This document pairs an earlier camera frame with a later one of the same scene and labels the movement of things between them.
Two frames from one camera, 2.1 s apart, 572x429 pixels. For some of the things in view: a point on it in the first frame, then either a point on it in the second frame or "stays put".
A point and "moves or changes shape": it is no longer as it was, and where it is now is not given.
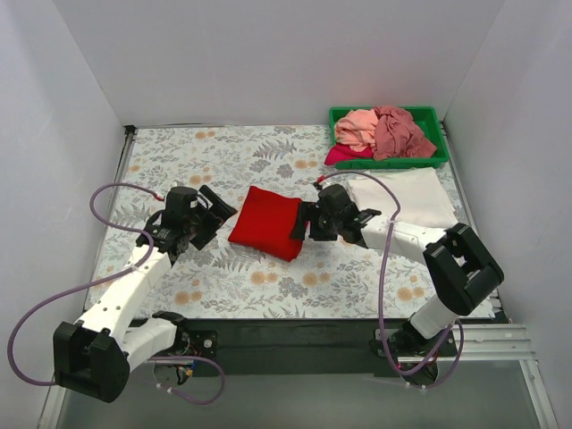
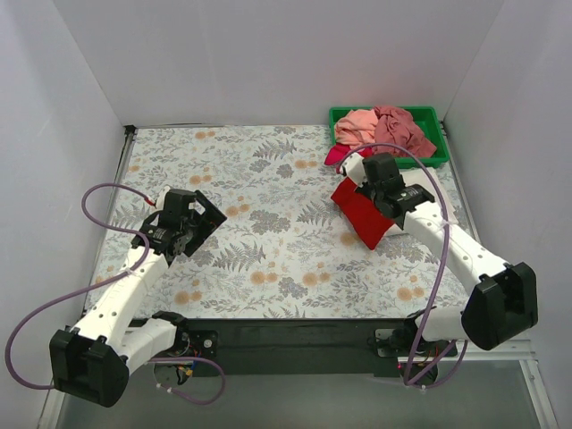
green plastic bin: (426, 118) stays put
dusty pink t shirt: (397, 135) stays put
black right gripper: (310, 221) → (381, 206)
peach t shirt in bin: (357, 129) stays put
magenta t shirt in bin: (340, 152) stays put
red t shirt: (264, 224) moves or changes shape
